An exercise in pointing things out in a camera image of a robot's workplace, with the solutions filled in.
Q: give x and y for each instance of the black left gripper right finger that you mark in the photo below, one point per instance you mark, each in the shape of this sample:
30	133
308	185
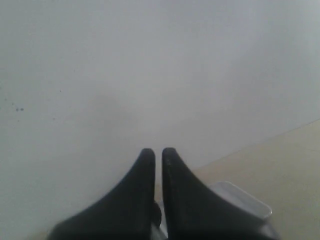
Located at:
194	212

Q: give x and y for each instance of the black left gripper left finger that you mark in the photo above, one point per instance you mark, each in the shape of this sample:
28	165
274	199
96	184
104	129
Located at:
125	213

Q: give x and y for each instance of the white plastic tray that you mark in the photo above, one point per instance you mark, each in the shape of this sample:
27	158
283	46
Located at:
241	199

